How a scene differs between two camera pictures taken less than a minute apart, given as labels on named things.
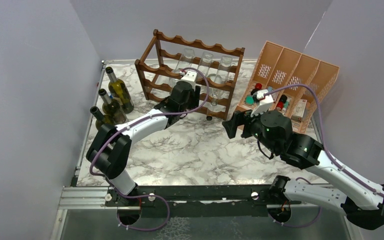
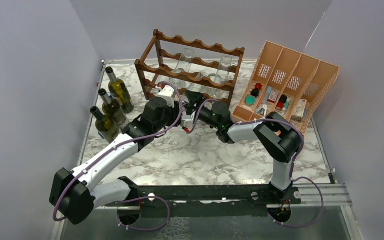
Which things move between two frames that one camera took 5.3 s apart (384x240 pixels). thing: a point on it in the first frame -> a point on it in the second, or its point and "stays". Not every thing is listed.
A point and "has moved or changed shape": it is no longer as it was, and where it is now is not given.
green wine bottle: x=111 y=109 stays
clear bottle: x=204 y=65 has moved or changed shape
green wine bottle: x=120 y=91 stays
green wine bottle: x=101 y=119 stays
